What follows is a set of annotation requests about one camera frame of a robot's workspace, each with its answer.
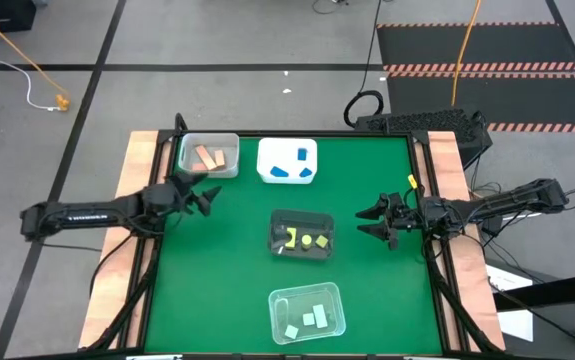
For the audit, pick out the yellow oblong block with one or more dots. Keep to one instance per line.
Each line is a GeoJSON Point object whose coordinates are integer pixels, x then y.
{"type": "Point", "coordinates": [412, 181]}

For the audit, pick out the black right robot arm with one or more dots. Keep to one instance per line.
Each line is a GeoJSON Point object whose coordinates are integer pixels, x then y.
{"type": "Point", "coordinates": [507, 202]}

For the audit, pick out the dark smoke plastic bin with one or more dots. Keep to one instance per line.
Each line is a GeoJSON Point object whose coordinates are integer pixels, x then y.
{"type": "Point", "coordinates": [302, 220]}

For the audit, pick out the long wooden block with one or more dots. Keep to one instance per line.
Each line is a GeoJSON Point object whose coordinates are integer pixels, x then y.
{"type": "Point", "coordinates": [205, 157]}

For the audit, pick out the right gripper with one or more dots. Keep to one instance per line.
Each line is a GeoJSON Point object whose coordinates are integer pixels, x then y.
{"type": "Point", "coordinates": [407, 220]}

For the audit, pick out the frosted clear plastic bin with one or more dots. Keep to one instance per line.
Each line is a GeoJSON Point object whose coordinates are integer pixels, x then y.
{"type": "Point", "coordinates": [187, 145]}

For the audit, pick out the short wooden block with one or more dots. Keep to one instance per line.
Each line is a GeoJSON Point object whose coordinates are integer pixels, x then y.
{"type": "Point", "coordinates": [198, 167]}
{"type": "Point", "coordinates": [220, 158]}

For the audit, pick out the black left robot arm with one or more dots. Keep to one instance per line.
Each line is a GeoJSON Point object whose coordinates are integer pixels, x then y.
{"type": "Point", "coordinates": [87, 217]}

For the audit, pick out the green table mat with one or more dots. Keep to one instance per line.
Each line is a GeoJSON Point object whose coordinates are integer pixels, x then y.
{"type": "Point", "coordinates": [207, 280]}

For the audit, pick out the black hazard-striped floor mat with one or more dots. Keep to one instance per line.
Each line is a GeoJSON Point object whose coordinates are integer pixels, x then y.
{"type": "Point", "coordinates": [517, 100]}
{"type": "Point", "coordinates": [507, 45]}

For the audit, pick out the yellow cylinder block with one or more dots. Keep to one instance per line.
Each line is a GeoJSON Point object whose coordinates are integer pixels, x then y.
{"type": "Point", "coordinates": [306, 241]}

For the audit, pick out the yellow square block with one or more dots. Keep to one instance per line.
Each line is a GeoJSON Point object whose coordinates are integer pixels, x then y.
{"type": "Point", "coordinates": [322, 241]}

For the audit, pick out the black beam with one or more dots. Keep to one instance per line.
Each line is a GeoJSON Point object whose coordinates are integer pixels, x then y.
{"type": "Point", "coordinates": [557, 290]}

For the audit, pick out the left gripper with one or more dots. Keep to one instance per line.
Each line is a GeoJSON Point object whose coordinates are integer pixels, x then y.
{"type": "Point", "coordinates": [182, 200]}

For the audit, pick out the black table frame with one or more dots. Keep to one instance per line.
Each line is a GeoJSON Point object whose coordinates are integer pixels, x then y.
{"type": "Point", "coordinates": [352, 133]}

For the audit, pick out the white plastic bin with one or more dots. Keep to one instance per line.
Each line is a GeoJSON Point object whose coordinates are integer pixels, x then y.
{"type": "Point", "coordinates": [277, 150]}

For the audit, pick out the small blue triangular block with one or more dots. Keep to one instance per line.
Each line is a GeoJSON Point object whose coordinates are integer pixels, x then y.
{"type": "Point", "coordinates": [306, 172]}

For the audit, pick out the white sheet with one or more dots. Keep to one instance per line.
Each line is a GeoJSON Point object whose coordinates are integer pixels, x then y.
{"type": "Point", "coordinates": [514, 320]}

